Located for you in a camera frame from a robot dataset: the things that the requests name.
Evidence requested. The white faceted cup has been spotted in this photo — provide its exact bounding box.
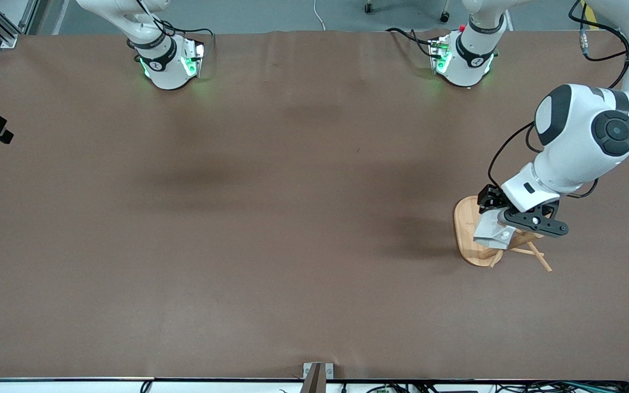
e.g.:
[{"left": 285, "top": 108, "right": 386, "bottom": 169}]
[{"left": 472, "top": 210, "right": 518, "bottom": 251}]

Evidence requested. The wooden cup rack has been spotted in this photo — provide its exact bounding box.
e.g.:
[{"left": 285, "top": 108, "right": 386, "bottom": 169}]
[{"left": 453, "top": 195, "right": 553, "bottom": 272}]

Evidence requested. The brown table cover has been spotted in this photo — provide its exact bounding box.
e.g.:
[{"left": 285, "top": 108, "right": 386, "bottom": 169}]
[{"left": 0, "top": 30, "right": 629, "bottom": 381}]

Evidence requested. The black left base cable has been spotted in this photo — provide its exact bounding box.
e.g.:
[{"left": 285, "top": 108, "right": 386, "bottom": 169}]
[{"left": 385, "top": 27, "right": 441, "bottom": 59}]

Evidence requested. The black base cable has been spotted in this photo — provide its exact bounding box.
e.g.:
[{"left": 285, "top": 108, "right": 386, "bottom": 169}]
[
  {"left": 385, "top": 27, "right": 441, "bottom": 59},
  {"left": 159, "top": 21, "right": 216, "bottom": 61}
]

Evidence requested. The black and green cable bundle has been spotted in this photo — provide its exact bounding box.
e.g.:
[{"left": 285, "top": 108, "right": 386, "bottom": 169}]
[{"left": 366, "top": 380, "right": 629, "bottom": 393}]

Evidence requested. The black right base cable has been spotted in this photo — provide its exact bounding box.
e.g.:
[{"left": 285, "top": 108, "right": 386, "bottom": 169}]
[{"left": 159, "top": 21, "right": 216, "bottom": 61}]

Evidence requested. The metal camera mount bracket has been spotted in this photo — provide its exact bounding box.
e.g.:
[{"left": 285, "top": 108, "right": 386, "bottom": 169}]
[{"left": 302, "top": 362, "right": 335, "bottom": 393}]

